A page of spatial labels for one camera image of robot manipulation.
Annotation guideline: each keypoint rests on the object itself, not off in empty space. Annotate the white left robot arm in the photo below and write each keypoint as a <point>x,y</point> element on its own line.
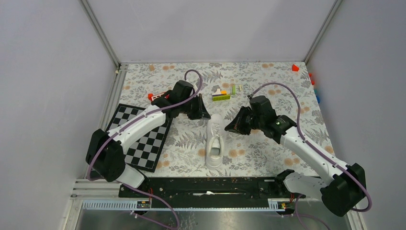
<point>106,151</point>

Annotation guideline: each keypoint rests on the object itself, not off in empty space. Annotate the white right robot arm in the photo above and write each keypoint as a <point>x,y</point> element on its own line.
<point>340,186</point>

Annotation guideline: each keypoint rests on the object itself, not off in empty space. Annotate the green toy brick stack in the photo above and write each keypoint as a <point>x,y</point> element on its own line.
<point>220,95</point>

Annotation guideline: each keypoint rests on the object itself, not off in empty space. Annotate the black white chessboard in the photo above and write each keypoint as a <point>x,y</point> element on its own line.
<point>144,154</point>

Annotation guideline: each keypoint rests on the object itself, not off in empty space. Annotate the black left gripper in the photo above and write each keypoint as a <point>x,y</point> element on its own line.
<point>201,112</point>

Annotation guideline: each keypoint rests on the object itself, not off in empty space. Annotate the grey slotted cable duct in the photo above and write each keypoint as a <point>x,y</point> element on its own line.
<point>192,203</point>

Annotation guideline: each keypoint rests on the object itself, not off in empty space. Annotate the floral patterned table mat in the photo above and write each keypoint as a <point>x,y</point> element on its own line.
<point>180,147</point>

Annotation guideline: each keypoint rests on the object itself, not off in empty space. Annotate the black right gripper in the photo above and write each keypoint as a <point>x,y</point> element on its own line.
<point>236,125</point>

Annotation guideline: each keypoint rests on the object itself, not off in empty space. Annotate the white sneaker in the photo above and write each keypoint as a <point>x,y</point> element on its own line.
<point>215,141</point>

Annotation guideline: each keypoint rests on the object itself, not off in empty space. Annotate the red white grid toy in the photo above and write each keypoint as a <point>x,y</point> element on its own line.
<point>152,96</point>

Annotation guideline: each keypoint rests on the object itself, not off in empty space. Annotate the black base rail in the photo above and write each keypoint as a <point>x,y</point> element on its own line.
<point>169,188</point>

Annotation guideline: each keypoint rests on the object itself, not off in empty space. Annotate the red triangular block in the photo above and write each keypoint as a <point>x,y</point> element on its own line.
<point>295,68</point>

